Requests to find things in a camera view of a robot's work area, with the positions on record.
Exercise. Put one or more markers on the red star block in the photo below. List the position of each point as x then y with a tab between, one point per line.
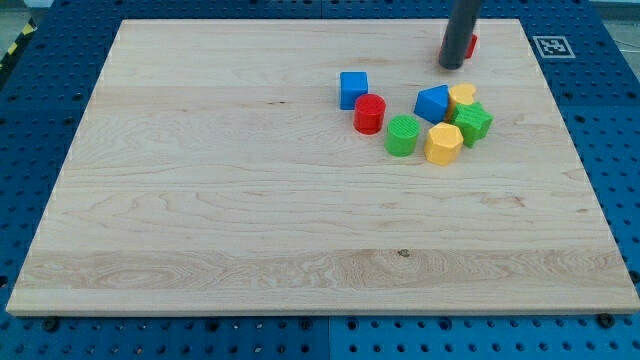
471	46

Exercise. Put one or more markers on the blue cube block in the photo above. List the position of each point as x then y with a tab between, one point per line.
353	84

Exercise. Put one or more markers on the green star block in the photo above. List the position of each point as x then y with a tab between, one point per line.
473	122

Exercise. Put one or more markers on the red cylinder block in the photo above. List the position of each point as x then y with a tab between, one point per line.
369	113

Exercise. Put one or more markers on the green cylinder block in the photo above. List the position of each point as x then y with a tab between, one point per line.
401	136

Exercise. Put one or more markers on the light wooden board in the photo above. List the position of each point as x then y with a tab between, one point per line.
213	173

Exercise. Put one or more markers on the yellow hexagon block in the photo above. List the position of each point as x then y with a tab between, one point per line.
443	144

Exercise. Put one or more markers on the blue triangular prism block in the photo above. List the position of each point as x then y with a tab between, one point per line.
432	103

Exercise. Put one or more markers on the yellow heart block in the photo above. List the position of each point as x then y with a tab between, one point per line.
459	94

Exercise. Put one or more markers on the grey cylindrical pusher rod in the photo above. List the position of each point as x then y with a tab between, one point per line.
458	33

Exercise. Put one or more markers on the white fiducial marker tag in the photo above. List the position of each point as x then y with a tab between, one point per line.
553	47

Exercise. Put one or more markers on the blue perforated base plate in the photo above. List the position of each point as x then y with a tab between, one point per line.
55	70

